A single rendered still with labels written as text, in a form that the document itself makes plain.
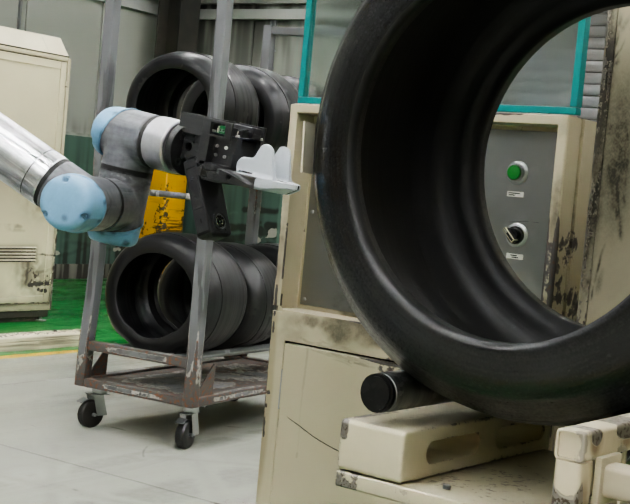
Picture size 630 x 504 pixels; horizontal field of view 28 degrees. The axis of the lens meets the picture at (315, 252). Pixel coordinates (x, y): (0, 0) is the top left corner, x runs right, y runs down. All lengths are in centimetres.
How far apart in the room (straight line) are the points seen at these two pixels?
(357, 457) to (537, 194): 74
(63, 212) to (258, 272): 394
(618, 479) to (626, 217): 94
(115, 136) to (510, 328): 61
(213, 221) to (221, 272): 354
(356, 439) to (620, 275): 44
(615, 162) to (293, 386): 82
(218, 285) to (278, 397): 294
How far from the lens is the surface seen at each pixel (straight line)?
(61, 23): 1241
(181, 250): 524
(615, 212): 167
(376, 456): 142
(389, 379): 141
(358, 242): 140
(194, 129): 171
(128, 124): 178
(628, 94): 168
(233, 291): 526
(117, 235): 179
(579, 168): 202
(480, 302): 163
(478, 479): 148
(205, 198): 169
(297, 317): 224
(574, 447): 74
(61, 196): 166
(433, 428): 144
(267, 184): 161
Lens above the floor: 112
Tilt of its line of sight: 3 degrees down
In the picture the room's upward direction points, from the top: 5 degrees clockwise
